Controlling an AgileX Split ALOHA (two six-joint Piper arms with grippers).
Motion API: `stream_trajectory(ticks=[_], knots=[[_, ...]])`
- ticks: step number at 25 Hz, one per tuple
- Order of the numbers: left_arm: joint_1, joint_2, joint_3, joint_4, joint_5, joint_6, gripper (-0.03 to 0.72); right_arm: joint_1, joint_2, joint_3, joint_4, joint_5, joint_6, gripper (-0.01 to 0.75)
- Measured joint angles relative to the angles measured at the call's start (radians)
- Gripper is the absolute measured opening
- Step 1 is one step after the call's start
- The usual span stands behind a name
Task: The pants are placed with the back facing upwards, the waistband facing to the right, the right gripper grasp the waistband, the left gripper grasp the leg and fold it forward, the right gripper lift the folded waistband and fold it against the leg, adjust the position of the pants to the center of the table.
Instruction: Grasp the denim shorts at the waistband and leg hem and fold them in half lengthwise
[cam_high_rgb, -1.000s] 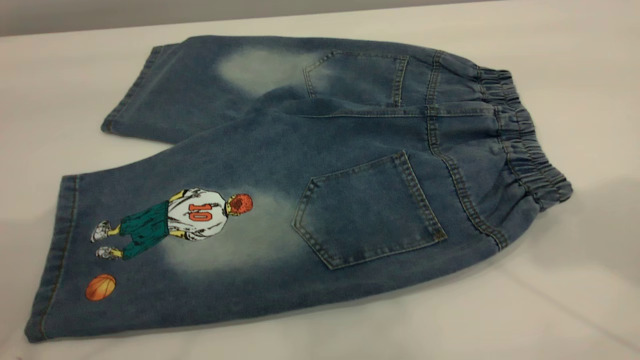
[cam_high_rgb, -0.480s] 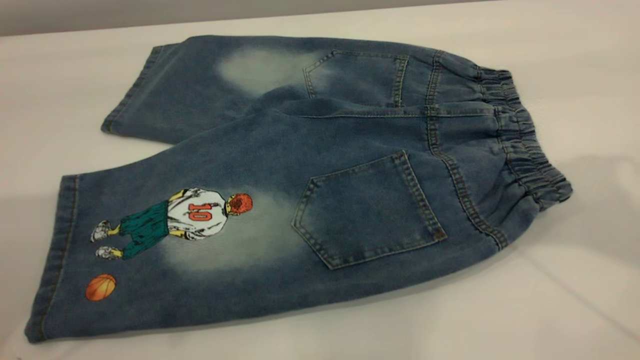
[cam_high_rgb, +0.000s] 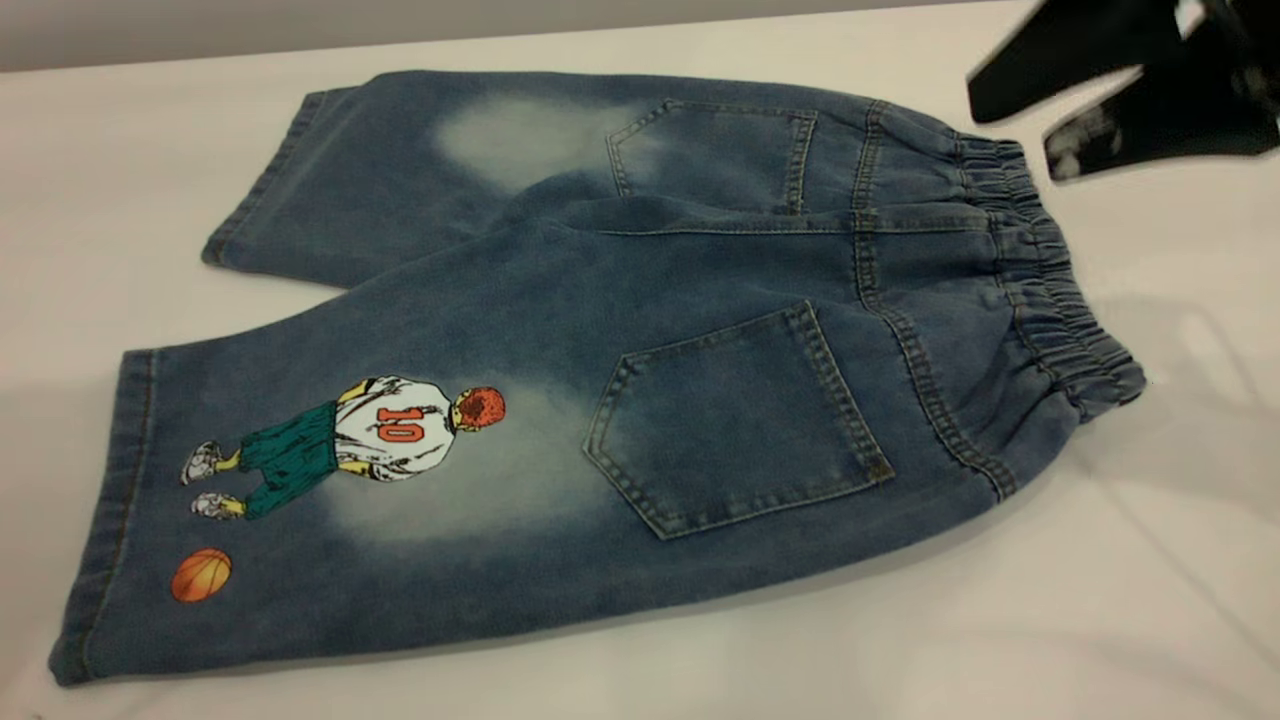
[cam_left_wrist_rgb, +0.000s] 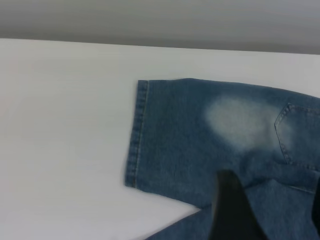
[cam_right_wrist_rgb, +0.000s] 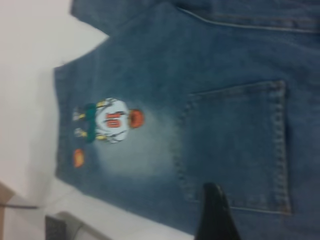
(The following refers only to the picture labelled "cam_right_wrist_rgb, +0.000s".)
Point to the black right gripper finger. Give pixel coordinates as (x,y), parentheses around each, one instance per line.
(215,217)

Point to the dark grey box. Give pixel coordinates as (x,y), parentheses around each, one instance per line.
(57,230)

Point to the blue denim shorts with print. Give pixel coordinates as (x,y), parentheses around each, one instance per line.
(200,62)

